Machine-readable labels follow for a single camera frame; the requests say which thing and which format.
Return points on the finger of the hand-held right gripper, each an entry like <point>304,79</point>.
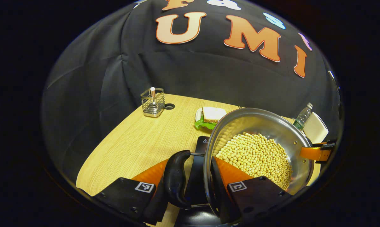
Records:
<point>311,153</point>
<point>324,144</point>

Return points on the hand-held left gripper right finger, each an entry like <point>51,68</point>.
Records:
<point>256,198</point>

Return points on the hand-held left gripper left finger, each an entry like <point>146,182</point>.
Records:
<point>123,195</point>

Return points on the pile of soybeans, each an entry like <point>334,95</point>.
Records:
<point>256,157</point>

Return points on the black induction cooktop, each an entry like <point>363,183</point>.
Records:
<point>197,176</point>

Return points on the white toaster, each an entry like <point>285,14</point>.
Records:
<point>316,127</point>

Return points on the clear plastic bottle green label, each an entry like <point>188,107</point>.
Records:
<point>301,118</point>

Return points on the sandwich with lettuce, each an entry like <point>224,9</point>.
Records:
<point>213,114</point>

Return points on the small white plate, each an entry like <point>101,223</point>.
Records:
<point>198,114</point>

